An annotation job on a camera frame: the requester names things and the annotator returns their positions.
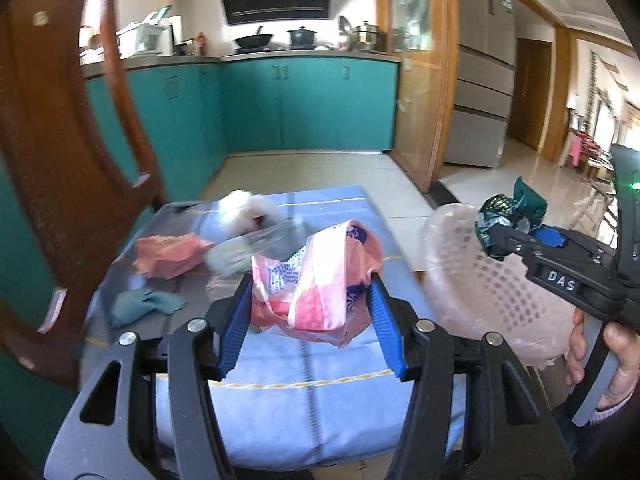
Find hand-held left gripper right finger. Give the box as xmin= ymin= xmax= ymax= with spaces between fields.
xmin=369 ymin=271 xmax=576 ymax=480

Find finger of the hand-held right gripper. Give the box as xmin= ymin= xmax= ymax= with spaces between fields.
xmin=487 ymin=222 xmax=551 ymax=267
xmin=530 ymin=226 xmax=599 ymax=262

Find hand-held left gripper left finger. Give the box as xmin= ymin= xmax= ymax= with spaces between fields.
xmin=44 ymin=272 xmax=256 ymax=480

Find dark green foil wrapper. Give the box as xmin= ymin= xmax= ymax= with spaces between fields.
xmin=474 ymin=176 xmax=548 ymax=261

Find pink plastic mesh basket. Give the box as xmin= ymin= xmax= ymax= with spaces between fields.
xmin=422 ymin=202 xmax=576 ymax=368

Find clear plastic liner bag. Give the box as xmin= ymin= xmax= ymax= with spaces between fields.
xmin=422 ymin=202 xmax=576 ymax=368

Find pink bag with blue print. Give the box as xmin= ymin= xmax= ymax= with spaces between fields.
xmin=250 ymin=219 xmax=385 ymax=348

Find grey teal cloth piece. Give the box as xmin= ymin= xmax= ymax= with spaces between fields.
xmin=107 ymin=287 xmax=188 ymax=328

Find person's right forearm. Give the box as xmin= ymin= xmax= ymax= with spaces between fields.
xmin=590 ymin=392 xmax=640 ymax=441

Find person's right hand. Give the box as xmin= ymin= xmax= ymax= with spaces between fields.
xmin=565 ymin=309 xmax=640 ymax=411

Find blue checked cloth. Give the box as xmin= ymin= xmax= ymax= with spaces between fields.
xmin=80 ymin=185 xmax=466 ymax=471

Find brown interior door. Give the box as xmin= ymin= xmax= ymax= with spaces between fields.
xmin=506 ymin=37 xmax=553 ymax=153

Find green leaf garland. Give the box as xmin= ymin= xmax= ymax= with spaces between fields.
xmin=585 ymin=50 xmax=633 ymax=136

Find grey multi-door fridge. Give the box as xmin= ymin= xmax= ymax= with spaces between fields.
xmin=442 ymin=0 xmax=518 ymax=168

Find wood framed glass sliding door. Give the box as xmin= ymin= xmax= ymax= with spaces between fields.
xmin=375 ymin=0 xmax=458 ymax=193

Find carved brown wooden chair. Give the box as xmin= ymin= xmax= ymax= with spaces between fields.
xmin=0 ymin=0 xmax=168 ymax=391

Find teal lower kitchen cabinets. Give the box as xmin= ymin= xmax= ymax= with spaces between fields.
xmin=0 ymin=52 xmax=401 ymax=461

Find steel stock pot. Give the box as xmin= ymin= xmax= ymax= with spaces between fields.
xmin=351 ymin=21 xmax=388 ymax=52

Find gas stove top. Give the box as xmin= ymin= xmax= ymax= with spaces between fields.
xmin=234 ymin=45 xmax=331 ymax=55

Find black wok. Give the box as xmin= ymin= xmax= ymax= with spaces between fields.
xmin=234 ymin=26 xmax=275 ymax=51

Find black cooking pot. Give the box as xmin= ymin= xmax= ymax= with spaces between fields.
xmin=286 ymin=26 xmax=319 ymax=47

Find white dish rack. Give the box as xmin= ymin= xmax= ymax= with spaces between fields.
xmin=116 ymin=5 xmax=173 ymax=57

